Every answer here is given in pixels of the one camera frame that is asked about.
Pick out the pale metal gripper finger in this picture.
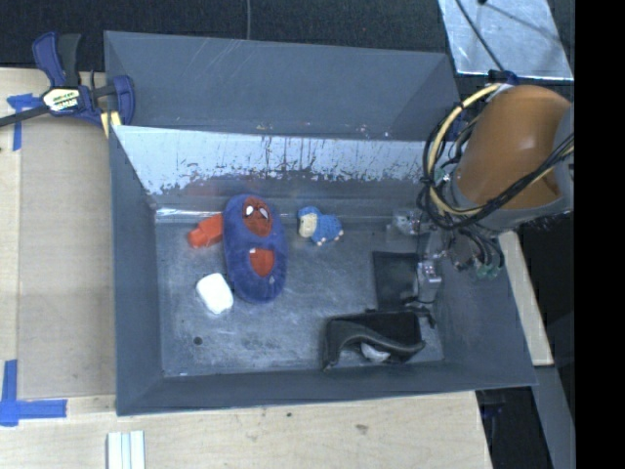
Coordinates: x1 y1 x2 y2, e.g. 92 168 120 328
390 207 423 236
416 259 443 305

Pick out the black flat square pad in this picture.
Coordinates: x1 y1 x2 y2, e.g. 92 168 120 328
371 250 422 312

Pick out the black curved shoe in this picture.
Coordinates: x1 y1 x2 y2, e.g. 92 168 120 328
320 309 427 373

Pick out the blue toy sheep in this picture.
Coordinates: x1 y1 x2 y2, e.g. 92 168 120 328
297 205 345 247

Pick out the blue plush slipper red face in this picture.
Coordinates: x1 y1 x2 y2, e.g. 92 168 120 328
222 193 289 305

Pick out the grey metal bin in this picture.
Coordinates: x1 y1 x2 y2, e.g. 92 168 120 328
103 30 539 417

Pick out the red toy block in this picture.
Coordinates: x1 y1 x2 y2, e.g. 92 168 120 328
187 212 226 250

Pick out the white soap bar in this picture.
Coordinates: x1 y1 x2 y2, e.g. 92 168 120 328
195 272 235 316

